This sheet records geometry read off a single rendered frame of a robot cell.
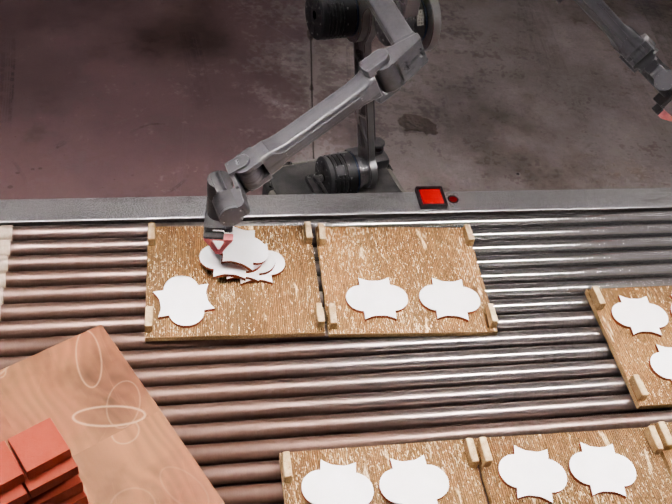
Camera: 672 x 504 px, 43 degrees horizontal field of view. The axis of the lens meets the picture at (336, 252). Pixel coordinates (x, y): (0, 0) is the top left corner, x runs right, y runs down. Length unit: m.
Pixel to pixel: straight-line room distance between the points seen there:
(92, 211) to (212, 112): 1.87
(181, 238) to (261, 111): 1.99
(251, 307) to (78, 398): 0.48
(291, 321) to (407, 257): 0.37
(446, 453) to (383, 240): 0.62
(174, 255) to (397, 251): 0.56
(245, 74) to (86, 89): 0.76
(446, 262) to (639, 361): 0.52
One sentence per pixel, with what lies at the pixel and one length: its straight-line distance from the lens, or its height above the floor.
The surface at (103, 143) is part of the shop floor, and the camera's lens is 3.88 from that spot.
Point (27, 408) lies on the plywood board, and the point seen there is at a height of 1.04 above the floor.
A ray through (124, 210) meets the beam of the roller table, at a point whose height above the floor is 0.92.
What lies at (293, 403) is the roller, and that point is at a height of 0.92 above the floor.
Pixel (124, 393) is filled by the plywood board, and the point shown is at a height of 1.04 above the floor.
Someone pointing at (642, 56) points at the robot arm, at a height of 1.33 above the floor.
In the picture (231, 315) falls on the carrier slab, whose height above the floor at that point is 0.94.
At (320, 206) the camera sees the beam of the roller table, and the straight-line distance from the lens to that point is 2.28.
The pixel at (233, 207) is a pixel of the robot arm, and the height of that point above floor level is 1.21.
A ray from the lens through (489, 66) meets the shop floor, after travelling 4.67.
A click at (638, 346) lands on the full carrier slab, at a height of 0.94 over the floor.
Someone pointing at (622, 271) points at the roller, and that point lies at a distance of 2.37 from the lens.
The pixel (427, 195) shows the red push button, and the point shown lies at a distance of 2.36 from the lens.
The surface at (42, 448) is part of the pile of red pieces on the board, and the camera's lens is 1.37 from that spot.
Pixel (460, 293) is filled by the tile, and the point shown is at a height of 0.95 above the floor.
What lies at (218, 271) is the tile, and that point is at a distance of 2.03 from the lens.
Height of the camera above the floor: 2.49
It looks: 46 degrees down
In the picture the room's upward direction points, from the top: 10 degrees clockwise
